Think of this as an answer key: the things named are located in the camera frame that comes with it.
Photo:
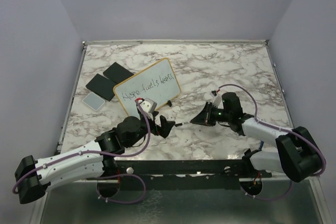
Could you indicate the grey white eraser block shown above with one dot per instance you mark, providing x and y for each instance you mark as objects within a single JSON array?
[{"x": 93, "y": 101}]

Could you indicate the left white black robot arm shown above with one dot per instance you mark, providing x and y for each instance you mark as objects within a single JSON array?
[{"x": 35, "y": 177}]

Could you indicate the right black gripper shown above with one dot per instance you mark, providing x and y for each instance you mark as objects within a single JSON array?
[{"x": 205, "y": 117}]

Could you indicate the black rectangular pad upper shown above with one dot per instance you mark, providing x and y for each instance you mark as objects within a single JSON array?
[{"x": 117, "y": 73}]

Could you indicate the black mounting rail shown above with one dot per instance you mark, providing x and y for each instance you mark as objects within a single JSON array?
[{"x": 184, "y": 175}]

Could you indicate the black rectangular pad lower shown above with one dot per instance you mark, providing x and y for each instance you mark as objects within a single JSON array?
[{"x": 102, "y": 87}]

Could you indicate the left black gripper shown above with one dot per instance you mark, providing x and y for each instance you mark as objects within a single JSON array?
[{"x": 166, "y": 126}]

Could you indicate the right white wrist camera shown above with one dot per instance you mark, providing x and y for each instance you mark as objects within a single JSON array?
[{"x": 217, "y": 99}]

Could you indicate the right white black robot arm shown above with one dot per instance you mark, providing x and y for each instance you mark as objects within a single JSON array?
[{"x": 297, "y": 154}]

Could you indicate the black rectangular pad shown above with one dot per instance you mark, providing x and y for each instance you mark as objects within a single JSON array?
[
  {"x": 102, "y": 87},
  {"x": 117, "y": 73}
]

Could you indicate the yellow framed whiteboard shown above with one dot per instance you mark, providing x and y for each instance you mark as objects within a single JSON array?
[{"x": 157, "y": 82}]

